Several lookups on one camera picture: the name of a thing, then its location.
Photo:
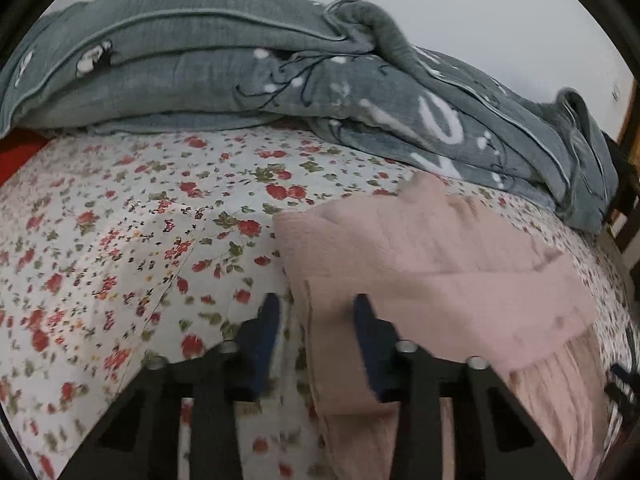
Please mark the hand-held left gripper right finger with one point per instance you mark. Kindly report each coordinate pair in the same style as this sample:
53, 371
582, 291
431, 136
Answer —
369, 345

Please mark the black clothing pile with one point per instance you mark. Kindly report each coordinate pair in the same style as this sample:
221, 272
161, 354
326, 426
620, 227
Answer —
627, 220

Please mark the wooden door frame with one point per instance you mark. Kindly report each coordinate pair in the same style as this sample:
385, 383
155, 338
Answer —
631, 115

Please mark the red pillow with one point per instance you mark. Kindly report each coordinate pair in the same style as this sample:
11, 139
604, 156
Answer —
17, 152

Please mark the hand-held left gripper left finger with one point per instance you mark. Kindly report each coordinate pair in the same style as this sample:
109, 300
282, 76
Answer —
267, 342

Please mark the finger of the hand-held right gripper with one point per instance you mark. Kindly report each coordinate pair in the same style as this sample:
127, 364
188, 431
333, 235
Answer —
624, 385

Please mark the pink knit sweater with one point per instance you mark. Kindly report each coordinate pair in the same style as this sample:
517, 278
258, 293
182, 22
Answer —
425, 260

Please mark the grey printed blanket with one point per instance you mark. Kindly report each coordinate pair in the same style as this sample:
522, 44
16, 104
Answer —
175, 60

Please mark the floral bed sheet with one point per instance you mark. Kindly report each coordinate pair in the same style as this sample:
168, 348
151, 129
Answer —
100, 260

